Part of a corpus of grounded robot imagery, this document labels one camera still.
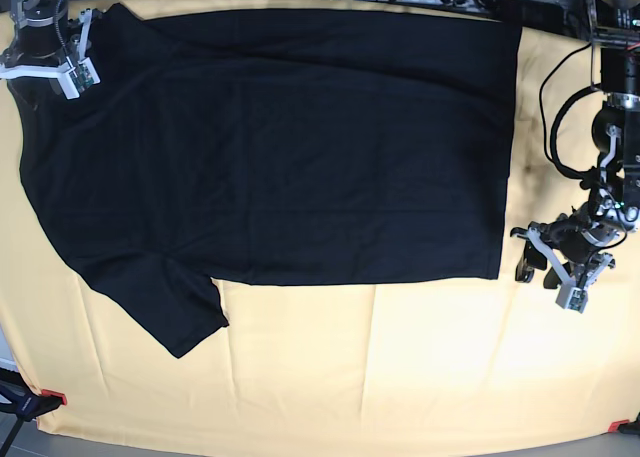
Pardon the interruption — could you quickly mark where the black box on table edge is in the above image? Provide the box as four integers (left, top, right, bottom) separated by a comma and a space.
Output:
493, 0, 565, 34

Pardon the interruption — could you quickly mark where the black T-shirt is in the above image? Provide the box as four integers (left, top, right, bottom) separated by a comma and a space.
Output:
9, 4, 521, 358

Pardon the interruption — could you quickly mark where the left red-tipped table clamp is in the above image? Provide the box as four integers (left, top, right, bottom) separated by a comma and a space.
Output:
1, 385, 67, 422

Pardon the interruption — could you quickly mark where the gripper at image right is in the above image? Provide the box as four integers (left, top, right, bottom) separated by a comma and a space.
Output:
510, 221, 616, 290

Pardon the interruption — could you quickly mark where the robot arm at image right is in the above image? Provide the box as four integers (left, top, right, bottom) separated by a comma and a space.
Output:
510, 0, 639, 294

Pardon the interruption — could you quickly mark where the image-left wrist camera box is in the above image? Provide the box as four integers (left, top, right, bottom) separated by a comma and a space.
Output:
57, 57, 101, 100

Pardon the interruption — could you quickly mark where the yellow table cloth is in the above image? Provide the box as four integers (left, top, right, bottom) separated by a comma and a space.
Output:
0, 0, 640, 452

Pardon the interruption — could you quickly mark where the red-tipped table clamp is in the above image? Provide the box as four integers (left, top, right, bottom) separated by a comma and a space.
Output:
608, 415, 640, 437
1, 385, 67, 422

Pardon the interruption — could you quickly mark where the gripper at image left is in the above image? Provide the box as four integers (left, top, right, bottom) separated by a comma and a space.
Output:
1, 9, 100, 80

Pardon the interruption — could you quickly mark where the right red-tipped table clamp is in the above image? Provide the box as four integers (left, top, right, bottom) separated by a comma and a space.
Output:
608, 415, 640, 437

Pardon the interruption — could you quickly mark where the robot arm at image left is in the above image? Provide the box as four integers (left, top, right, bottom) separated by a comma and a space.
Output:
1, 0, 92, 80

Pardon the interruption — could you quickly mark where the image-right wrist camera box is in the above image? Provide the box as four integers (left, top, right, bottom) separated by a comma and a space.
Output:
555, 279, 589, 314

